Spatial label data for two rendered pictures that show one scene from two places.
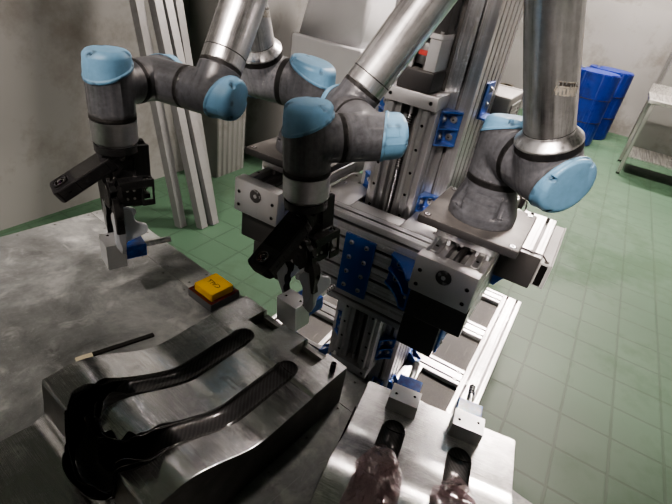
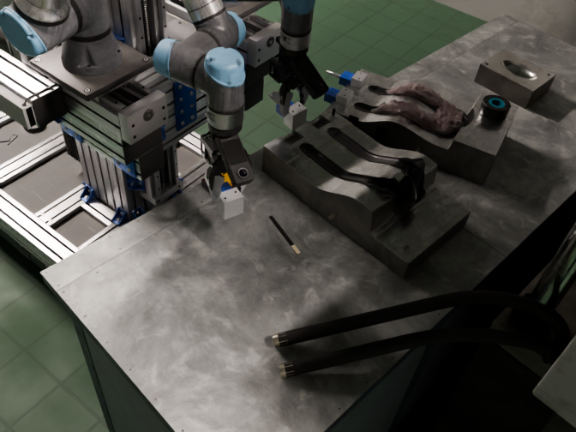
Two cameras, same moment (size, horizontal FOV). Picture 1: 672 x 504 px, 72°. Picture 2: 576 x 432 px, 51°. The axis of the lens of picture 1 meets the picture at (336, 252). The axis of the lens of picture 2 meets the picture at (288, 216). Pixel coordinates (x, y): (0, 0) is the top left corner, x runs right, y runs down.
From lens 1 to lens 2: 1.53 m
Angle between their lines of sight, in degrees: 63
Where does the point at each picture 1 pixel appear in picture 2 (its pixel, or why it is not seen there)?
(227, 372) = (337, 156)
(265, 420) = (369, 143)
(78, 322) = (256, 261)
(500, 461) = (374, 76)
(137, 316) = (249, 228)
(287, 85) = (88, 11)
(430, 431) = (359, 93)
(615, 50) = not seen: outside the picture
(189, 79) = (225, 36)
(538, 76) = not seen: outside the picture
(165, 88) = not seen: hidden behind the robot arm
